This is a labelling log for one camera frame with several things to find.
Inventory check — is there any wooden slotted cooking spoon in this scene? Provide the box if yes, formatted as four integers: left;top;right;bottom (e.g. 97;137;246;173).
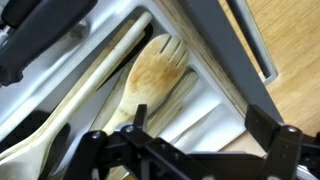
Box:
102;34;189;135

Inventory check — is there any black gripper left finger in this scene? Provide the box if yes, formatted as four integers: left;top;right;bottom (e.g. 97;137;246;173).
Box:
133;104;147;128

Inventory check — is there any black handled utensil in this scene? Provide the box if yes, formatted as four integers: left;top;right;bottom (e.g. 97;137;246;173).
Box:
0;0;97;86

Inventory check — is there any long wooden spoon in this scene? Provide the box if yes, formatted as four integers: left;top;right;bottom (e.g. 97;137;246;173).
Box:
0;12;152;180

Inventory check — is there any white cutlery tray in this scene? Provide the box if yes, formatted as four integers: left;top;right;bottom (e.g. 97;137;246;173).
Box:
1;0;245;152

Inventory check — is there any grey top drawer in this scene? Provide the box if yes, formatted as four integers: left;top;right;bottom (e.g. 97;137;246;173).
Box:
153;0;284;158

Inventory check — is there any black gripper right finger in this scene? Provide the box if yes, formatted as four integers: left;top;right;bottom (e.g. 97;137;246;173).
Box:
245;105;280;151

